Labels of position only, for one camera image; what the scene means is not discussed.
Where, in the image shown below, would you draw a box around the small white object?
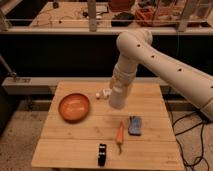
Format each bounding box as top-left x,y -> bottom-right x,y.
95,88 -> 112,99

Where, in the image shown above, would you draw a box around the black bowl on bench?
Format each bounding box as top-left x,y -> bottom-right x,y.
111,12 -> 135,27

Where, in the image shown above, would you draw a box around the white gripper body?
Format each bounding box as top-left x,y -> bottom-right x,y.
109,65 -> 134,88

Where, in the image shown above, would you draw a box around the black floor cable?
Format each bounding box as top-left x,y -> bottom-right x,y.
165,87 -> 213,171

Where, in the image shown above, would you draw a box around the blue sponge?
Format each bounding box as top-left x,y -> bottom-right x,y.
128,116 -> 142,136

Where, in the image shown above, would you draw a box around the black eraser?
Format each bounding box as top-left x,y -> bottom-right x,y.
98,144 -> 107,166

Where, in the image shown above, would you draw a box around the wooden board table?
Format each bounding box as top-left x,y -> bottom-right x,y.
31,81 -> 184,171

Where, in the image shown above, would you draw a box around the orange tool case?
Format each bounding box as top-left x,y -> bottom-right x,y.
135,8 -> 172,27

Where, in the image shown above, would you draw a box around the orange carrot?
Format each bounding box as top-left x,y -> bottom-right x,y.
116,121 -> 124,155

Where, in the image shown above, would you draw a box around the orange bowl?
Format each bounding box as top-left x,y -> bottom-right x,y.
58,93 -> 90,122

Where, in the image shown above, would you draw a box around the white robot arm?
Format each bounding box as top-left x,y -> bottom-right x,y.
109,29 -> 213,122

